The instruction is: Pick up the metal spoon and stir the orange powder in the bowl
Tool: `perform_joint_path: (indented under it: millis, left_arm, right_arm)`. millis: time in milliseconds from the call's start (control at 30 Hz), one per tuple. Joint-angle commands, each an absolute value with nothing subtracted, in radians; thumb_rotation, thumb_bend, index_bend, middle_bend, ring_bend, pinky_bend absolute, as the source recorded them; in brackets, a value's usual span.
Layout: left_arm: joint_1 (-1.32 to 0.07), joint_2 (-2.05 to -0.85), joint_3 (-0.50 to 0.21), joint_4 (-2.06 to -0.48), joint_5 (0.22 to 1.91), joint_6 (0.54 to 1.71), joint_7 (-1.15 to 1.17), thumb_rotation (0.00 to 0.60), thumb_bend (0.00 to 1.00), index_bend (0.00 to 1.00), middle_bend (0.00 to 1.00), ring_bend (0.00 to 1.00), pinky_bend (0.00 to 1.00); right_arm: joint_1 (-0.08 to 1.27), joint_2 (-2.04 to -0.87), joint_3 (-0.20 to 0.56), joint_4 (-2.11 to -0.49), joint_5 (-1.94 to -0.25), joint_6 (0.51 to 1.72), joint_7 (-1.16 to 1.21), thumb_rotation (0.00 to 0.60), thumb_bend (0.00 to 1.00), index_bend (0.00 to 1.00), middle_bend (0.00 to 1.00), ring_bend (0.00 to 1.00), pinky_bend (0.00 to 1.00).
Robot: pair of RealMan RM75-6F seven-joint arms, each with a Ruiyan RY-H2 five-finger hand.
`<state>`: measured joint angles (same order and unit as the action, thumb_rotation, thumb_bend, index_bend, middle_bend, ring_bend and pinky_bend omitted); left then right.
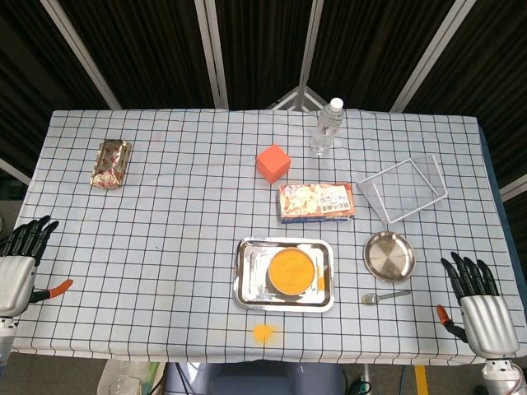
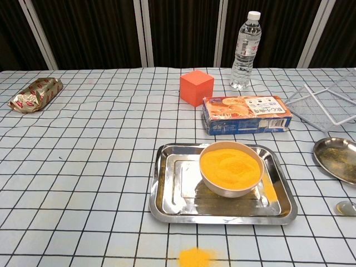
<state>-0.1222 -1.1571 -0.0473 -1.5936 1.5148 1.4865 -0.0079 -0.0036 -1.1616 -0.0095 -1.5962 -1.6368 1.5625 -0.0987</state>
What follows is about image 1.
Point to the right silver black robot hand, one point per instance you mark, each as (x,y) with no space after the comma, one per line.
(488,321)

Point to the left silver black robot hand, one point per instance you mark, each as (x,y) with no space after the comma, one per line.
(14,280)

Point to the small metal spoon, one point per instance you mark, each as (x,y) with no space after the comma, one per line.
(369,299)

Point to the round steel plate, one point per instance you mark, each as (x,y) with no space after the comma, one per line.
(389,257)

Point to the bowl of orange powder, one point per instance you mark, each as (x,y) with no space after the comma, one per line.
(292,271)

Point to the orange powder pile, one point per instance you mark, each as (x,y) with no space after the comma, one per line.
(263,332)

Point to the clear plastic bag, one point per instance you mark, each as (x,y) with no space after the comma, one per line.
(123,378)

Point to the gold foil snack packet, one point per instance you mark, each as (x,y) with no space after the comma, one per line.
(110,164)

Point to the blue checked tablecloth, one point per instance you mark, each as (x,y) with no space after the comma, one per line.
(185,226)

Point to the orange and blue snack box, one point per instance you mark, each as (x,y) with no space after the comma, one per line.
(315,199)

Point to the black curtain screen panel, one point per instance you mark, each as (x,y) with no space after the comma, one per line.
(144,49)
(370,49)
(494,61)
(263,49)
(24,61)

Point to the rectangular steel tray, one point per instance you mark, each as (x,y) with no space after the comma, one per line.
(251,284)

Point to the blue-grey robot torso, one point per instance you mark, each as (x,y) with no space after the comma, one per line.
(255,378)

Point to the clear plastic water bottle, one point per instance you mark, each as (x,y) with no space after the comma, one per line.
(327,125)

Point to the orange cube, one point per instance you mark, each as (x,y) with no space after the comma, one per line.
(271,164)

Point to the white metal screen foot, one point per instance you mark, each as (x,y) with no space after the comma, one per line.
(302,98)

